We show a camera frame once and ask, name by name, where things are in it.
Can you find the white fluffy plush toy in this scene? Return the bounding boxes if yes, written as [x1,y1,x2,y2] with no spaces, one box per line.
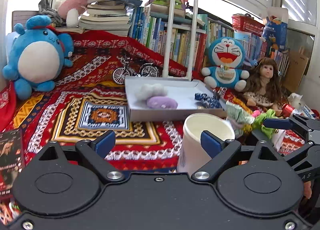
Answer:
[135,84,168,101]

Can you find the purple soft plush pad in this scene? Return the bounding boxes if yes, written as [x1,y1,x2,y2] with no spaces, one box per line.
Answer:
[146,96,178,109]

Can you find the person's hand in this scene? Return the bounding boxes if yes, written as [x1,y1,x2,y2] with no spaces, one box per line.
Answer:
[303,181,312,199]

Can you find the green fabric scrunchie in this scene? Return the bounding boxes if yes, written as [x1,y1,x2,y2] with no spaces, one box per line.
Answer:
[252,109,277,139]

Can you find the white paper cup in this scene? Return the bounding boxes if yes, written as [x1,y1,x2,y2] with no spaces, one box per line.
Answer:
[177,113,235,175]

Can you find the pale green floral cloth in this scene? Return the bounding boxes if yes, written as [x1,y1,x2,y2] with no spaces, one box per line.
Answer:
[225,101,255,130]

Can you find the brown haired doll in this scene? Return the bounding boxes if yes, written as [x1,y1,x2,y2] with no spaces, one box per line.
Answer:
[242,57,282,116]

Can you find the blue patterned fabric scrunchie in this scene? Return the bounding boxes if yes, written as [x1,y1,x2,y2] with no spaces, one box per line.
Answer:
[194,92,222,108]

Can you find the red patterned blanket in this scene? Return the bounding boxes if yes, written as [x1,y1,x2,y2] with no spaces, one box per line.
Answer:
[0,30,320,225]

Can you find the brown cardboard box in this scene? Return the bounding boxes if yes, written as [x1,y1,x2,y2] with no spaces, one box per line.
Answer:
[283,46,309,93]

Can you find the white shallow cardboard tray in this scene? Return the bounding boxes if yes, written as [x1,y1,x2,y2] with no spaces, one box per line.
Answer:
[125,77,227,122]

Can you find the miniature metal bicycle model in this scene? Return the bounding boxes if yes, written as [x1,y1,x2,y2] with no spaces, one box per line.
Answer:
[112,56,159,85]

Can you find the Doraemon plush toy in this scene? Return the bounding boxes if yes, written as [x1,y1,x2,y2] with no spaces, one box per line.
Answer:
[201,37,249,92]

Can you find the dark trading card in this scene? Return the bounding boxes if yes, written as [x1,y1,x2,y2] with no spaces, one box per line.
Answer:
[0,129,24,200]

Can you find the blue cardboard toy box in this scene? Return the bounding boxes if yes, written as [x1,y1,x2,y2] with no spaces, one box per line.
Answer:
[262,7,289,51]

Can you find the red plastic basket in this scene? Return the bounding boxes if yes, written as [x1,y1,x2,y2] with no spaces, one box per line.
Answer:
[232,14,265,37]

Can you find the blue round plush toy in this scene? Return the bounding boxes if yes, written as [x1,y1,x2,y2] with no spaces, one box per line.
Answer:
[2,15,74,100]

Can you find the row of upright books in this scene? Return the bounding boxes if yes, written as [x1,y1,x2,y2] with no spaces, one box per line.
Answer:
[129,6,289,76]

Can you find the stack of lying books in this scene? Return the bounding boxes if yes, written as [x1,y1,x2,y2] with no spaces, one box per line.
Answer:
[66,0,142,36]

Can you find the pink white plush toy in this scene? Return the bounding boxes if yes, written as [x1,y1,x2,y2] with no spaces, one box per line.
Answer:
[57,0,102,28]

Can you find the grey cloth toy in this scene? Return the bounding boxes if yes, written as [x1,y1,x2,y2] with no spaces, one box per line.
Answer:
[38,0,65,27]

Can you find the white PVC pipe frame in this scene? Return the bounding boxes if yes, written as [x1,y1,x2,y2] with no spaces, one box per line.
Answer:
[162,0,198,81]

